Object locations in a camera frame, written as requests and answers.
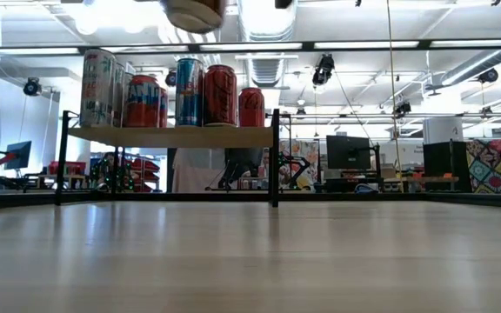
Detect red Coca-Cola can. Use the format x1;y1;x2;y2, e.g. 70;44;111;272
237;87;266;128

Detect red soda can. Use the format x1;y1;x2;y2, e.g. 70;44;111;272
203;64;238;128
159;0;228;36

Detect silver blue Red Bull can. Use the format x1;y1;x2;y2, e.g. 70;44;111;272
175;57;205;128

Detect white Celsius can black lid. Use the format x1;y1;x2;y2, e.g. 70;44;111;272
79;47;117;129
114;63;126;129

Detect wooden shelf black metal legs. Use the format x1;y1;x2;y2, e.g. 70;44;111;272
54;108;281;209

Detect black tripod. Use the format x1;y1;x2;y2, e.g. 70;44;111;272
206;154;251;192

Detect floral patterned cloth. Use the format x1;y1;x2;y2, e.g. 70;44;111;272
278;139;320;190

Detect white cloth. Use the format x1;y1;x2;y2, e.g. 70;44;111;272
171;147;226;194

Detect dark computer monitor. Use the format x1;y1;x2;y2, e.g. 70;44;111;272
326;135;372;170

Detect red storage bins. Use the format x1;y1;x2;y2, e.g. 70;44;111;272
128;156;161;193

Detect wooden work table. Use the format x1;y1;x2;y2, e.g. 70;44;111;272
383;175;460;193

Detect white box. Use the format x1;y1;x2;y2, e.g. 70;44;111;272
423;117;464;144

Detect black cabinet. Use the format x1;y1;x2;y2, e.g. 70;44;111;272
423;141;473;193

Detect small tilted monitor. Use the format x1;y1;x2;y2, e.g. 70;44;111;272
4;140;33;171

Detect colourful crochet blanket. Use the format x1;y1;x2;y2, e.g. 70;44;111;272
465;137;501;196

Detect ribbed round ceiling duct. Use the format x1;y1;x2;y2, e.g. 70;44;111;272
236;0;299;89

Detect hanging yellow cable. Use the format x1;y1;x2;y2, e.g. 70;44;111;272
384;0;404;192

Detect silver ceiling duct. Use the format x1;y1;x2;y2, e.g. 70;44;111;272
440;48;501;87

